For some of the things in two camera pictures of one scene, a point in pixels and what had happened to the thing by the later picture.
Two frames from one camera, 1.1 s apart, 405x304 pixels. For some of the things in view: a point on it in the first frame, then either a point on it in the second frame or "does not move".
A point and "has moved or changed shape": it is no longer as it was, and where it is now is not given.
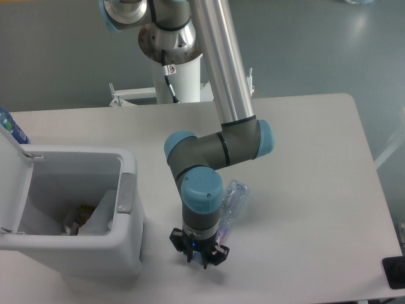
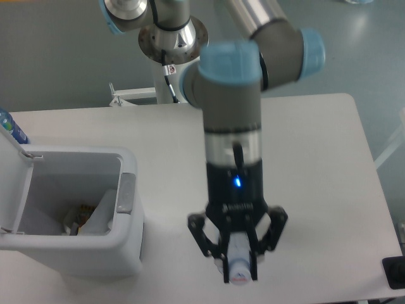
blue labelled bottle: [8, 122] does not move
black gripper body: [205, 246] to [235, 197]
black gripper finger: [219, 255] to [278, 217]
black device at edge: [394, 270] does not move
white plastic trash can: [39, 184] does not move
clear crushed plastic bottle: [234, 199] has moved or changed shape
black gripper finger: [183, 242] to [211, 247]
